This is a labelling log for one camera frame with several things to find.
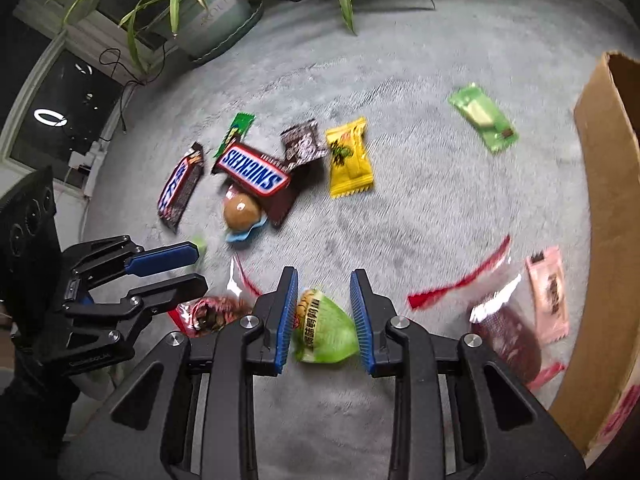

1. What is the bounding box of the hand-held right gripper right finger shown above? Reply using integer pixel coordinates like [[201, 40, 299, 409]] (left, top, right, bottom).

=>
[[349, 268, 586, 480]]

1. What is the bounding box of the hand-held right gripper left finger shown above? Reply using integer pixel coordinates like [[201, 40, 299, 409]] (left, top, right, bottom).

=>
[[55, 266, 301, 480]]

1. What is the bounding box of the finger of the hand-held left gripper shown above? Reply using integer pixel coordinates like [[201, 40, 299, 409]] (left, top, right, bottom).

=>
[[64, 235, 201, 287], [61, 273, 209, 339]]

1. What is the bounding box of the lime green snack packet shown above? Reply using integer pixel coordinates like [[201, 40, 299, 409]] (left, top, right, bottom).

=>
[[292, 287, 361, 365]]

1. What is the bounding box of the clear red nut packet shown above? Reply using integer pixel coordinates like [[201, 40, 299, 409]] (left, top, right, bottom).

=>
[[167, 255, 266, 339]]

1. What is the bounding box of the brown chocolate bar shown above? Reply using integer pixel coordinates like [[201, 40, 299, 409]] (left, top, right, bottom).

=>
[[211, 142, 292, 198], [156, 142, 205, 234]]

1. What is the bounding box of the thin green snack packet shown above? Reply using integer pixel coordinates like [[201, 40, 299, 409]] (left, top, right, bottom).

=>
[[213, 111, 256, 161]]

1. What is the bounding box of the yellow candy packet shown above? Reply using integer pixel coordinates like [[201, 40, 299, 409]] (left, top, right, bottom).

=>
[[325, 116, 376, 200]]

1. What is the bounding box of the small dark brown snack packet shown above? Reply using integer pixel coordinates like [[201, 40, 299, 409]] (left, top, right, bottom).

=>
[[280, 119, 329, 171]]

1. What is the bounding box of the pink snack packet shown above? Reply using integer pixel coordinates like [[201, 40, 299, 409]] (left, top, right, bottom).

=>
[[525, 246, 571, 345]]

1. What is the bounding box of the light green snack packet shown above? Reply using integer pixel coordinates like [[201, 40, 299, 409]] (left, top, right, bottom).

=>
[[448, 83, 519, 156]]

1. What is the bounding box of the cardboard box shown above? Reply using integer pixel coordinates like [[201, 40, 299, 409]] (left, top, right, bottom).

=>
[[547, 51, 640, 468]]

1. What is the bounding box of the person's left forearm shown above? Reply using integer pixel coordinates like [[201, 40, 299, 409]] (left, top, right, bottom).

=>
[[0, 345, 81, 480]]

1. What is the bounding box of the round brown candy blue wrapper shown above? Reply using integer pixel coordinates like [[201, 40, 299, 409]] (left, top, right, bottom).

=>
[[222, 192, 268, 245]]

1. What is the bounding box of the plain brown snack wrapper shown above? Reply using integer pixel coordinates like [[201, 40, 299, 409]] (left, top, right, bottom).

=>
[[224, 160, 302, 231]]

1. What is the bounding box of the white power strip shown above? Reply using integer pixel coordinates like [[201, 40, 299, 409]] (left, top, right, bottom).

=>
[[69, 139, 109, 197]]

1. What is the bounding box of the clear red date packet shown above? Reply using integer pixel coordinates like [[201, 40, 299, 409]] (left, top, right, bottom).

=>
[[407, 235, 566, 391]]

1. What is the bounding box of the potted spider plant grey pot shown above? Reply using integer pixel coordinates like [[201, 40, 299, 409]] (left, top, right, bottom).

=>
[[49, 0, 264, 77]]

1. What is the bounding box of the window with white frame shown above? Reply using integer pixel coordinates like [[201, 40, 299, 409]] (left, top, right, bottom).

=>
[[0, 0, 182, 202]]

